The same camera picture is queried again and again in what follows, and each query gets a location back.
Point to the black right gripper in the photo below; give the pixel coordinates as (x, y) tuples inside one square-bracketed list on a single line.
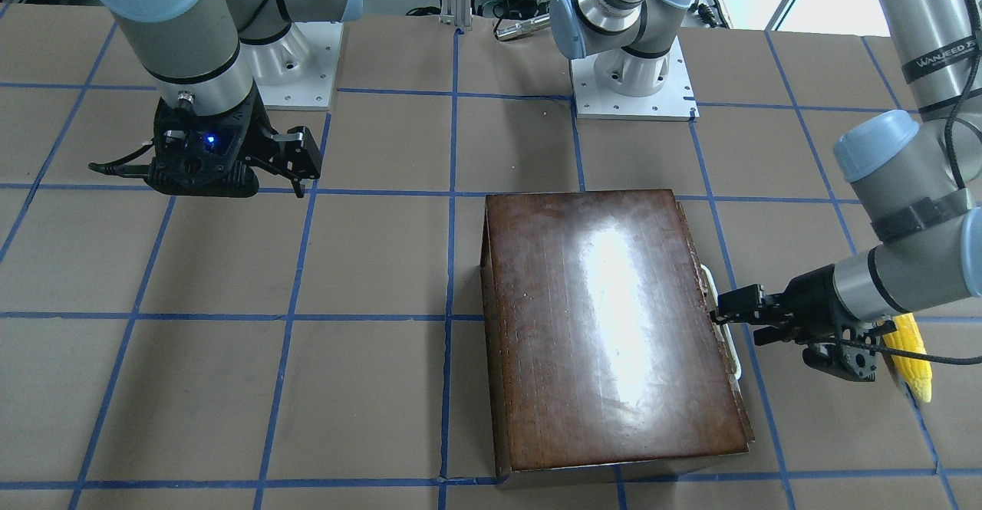
[(261, 140)]

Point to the silver cylindrical tool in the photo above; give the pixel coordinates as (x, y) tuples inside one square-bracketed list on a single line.
[(523, 28)]

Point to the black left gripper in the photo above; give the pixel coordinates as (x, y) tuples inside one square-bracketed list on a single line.
[(815, 297)]

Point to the yellow corn cob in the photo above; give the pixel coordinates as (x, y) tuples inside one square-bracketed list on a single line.
[(917, 374)]

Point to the dark wooden drawer cabinet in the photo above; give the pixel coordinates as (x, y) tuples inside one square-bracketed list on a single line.
[(602, 356)]

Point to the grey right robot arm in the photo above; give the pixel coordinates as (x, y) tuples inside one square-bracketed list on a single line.
[(209, 58)]

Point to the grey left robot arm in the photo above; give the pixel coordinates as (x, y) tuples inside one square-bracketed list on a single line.
[(911, 177)]

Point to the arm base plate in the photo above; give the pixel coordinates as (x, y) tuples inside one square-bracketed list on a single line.
[(615, 85), (297, 71)]

